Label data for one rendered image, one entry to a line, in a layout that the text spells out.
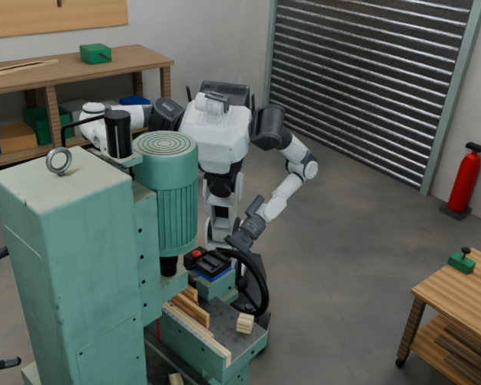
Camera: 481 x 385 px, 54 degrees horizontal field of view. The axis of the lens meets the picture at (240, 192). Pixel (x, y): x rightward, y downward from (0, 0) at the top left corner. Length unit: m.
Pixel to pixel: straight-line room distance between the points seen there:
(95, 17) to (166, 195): 3.62
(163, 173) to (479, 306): 1.73
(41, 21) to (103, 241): 3.60
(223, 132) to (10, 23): 2.96
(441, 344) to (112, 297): 1.91
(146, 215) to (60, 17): 3.55
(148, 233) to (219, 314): 0.47
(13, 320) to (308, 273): 1.80
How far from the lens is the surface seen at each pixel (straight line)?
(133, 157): 1.16
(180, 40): 5.25
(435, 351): 2.71
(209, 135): 1.84
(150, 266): 1.31
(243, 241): 1.91
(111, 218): 1.09
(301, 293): 3.06
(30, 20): 4.54
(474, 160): 4.00
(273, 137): 1.81
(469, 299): 2.52
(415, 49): 4.22
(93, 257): 1.11
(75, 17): 4.67
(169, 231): 1.30
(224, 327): 1.56
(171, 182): 1.21
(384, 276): 3.34
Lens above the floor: 2.04
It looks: 31 degrees down
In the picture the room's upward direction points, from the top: 3 degrees clockwise
